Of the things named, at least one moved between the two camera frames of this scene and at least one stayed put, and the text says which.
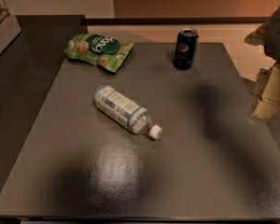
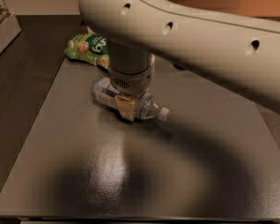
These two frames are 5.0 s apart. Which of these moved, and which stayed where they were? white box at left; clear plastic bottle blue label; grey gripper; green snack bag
Moved: grey gripper; clear plastic bottle blue label
Stayed: green snack bag; white box at left
